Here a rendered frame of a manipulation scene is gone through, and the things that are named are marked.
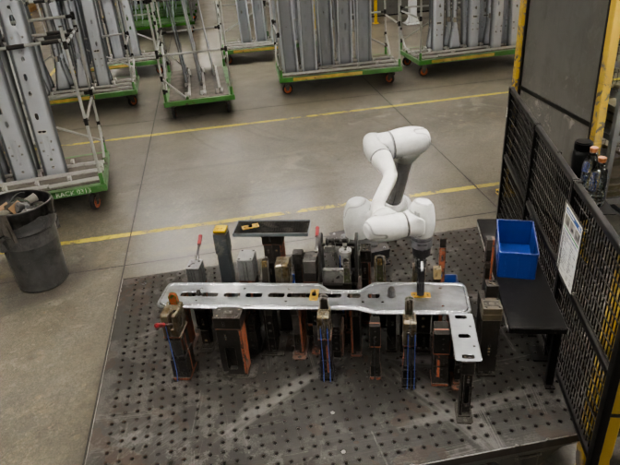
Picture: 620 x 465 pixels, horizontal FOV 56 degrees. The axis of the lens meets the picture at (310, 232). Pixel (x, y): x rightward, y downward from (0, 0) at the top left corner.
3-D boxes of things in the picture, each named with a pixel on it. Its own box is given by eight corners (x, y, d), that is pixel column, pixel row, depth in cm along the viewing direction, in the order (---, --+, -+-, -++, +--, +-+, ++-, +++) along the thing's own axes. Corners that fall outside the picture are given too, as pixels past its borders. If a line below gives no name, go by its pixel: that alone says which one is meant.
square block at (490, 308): (476, 376, 249) (482, 309, 232) (473, 363, 256) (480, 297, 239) (495, 376, 248) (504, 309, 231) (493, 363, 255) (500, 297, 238)
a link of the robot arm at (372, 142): (369, 149, 264) (398, 142, 266) (356, 128, 278) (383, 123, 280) (369, 172, 273) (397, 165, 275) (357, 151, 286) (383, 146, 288)
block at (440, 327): (428, 387, 246) (430, 335, 232) (426, 369, 255) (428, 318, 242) (451, 388, 245) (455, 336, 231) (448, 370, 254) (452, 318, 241)
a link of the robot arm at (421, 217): (428, 225, 243) (399, 232, 241) (429, 192, 236) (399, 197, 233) (439, 237, 234) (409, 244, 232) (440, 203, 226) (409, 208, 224)
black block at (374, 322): (366, 383, 251) (365, 329, 237) (367, 366, 260) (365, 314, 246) (385, 384, 250) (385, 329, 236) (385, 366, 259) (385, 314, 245)
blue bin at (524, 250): (495, 277, 256) (498, 252, 249) (494, 242, 281) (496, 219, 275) (536, 280, 252) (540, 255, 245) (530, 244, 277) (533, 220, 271)
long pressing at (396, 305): (152, 312, 258) (151, 309, 257) (168, 282, 277) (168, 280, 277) (472, 315, 240) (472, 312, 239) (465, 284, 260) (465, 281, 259)
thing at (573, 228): (570, 298, 220) (583, 227, 205) (554, 266, 240) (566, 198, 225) (576, 298, 220) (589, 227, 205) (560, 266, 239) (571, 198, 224)
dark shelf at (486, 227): (508, 334, 227) (508, 327, 225) (476, 223, 305) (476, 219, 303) (567, 335, 224) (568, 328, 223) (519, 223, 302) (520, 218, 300)
